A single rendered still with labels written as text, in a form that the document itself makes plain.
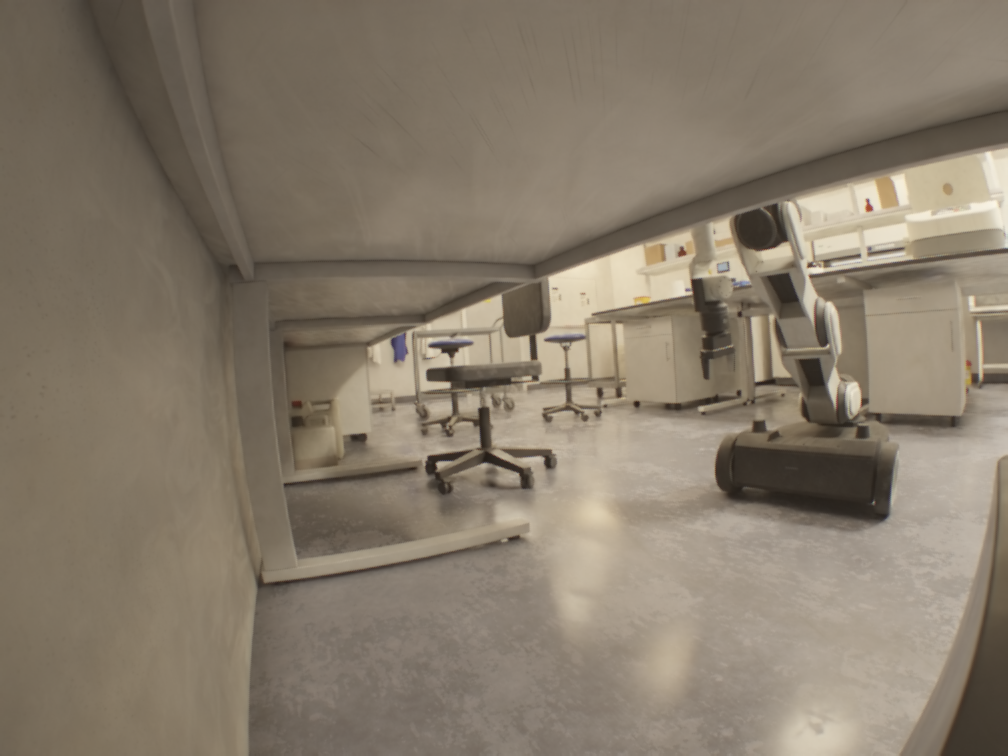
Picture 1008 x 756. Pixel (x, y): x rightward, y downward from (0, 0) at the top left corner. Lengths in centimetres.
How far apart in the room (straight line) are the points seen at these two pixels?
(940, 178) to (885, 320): 108
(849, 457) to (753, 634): 65
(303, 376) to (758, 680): 285
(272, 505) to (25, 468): 80
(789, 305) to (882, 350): 157
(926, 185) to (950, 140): 265
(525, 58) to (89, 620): 53
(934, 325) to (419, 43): 265
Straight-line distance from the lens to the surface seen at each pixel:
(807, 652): 80
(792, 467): 137
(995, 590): 17
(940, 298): 275
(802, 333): 131
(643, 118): 52
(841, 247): 537
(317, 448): 231
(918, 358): 276
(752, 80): 48
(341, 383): 303
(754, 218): 111
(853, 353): 360
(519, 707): 67
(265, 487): 102
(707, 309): 128
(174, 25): 33
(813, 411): 156
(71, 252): 36
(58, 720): 29
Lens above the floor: 47
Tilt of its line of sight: 2 degrees down
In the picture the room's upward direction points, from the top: 4 degrees counter-clockwise
